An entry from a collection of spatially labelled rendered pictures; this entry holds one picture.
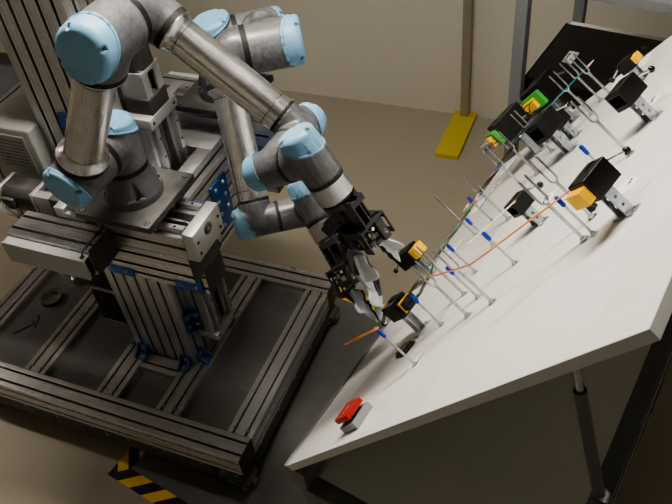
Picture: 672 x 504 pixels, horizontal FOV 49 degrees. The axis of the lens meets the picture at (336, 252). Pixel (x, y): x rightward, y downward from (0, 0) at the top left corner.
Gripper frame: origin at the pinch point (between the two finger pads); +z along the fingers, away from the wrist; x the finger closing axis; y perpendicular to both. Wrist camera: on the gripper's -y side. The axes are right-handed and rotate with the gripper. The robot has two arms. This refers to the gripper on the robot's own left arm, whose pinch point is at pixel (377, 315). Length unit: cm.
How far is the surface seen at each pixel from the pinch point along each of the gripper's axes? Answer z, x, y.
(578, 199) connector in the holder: -2, 51, 44
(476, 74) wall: -79, 28, -233
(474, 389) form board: 15, 26, 53
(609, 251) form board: 6, 52, 47
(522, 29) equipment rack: -48, 57, -55
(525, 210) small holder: -4.6, 40.7, 10.8
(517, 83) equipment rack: -38, 49, -65
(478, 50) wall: -87, 35, -225
